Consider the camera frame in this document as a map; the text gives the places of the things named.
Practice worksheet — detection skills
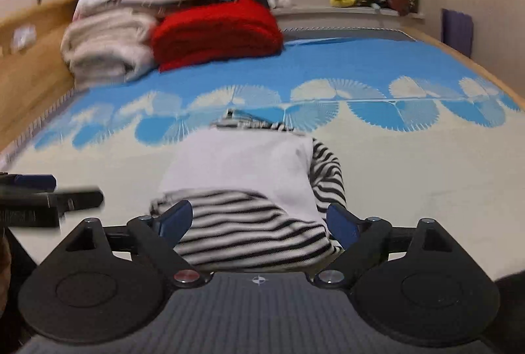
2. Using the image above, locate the red folded blanket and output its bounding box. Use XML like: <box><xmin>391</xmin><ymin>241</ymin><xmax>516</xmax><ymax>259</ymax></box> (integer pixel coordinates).
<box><xmin>151</xmin><ymin>0</ymin><xmax>284</xmax><ymax>72</ymax></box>

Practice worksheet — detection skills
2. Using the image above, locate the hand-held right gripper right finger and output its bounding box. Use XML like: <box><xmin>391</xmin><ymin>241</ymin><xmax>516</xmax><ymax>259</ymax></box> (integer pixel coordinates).
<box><xmin>314</xmin><ymin>202</ymin><xmax>457</xmax><ymax>290</ymax></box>

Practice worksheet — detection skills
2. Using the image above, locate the cream folded blanket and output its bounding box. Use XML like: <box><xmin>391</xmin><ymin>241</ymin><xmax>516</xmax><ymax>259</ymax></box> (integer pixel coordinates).
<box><xmin>61</xmin><ymin>7</ymin><xmax>158</xmax><ymax>86</ymax></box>

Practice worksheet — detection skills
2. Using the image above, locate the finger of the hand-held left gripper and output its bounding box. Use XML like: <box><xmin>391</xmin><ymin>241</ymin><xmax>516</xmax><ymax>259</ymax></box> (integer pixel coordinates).
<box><xmin>0</xmin><ymin>172</ymin><xmax>57</xmax><ymax>194</ymax></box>
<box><xmin>0</xmin><ymin>188</ymin><xmax>104</xmax><ymax>230</ymax></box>

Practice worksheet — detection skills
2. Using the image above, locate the white window ledge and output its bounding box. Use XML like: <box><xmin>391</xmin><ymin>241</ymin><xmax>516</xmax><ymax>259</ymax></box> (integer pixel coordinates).
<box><xmin>268</xmin><ymin>0</ymin><xmax>425</xmax><ymax>28</ymax></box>

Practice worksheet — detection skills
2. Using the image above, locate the purple flat box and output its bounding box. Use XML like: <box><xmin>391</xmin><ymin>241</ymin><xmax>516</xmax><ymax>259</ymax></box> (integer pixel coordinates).
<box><xmin>441</xmin><ymin>8</ymin><xmax>474</xmax><ymax>59</ymax></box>

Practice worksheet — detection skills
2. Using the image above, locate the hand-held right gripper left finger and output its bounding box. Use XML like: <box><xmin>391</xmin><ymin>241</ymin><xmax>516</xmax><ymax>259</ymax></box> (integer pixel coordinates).
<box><xmin>61</xmin><ymin>200</ymin><xmax>214</xmax><ymax>290</ymax></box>

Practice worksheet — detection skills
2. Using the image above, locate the black white striped hooded garment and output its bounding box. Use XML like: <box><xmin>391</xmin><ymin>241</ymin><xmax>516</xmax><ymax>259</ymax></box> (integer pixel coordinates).
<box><xmin>150</xmin><ymin>110</ymin><xmax>348</xmax><ymax>270</ymax></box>

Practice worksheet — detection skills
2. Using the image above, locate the blue and white bed mat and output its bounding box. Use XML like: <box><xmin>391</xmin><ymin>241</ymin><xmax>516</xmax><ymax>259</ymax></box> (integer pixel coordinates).
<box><xmin>0</xmin><ymin>28</ymin><xmax>525</xmax><ymax>268</ymax></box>

